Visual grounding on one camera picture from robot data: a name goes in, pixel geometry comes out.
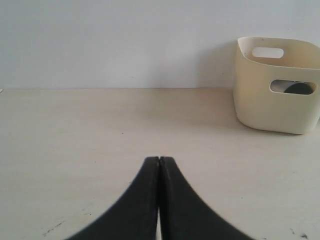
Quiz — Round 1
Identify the upturned steel cup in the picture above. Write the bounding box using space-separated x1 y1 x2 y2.
284 82 313 95

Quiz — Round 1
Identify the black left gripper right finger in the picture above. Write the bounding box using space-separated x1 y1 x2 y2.
159 156 252 240

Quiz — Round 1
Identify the cream plastic bin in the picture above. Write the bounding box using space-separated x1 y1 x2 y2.
233 37 320 135

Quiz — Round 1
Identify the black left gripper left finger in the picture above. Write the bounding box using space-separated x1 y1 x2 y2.
69 156 160 240

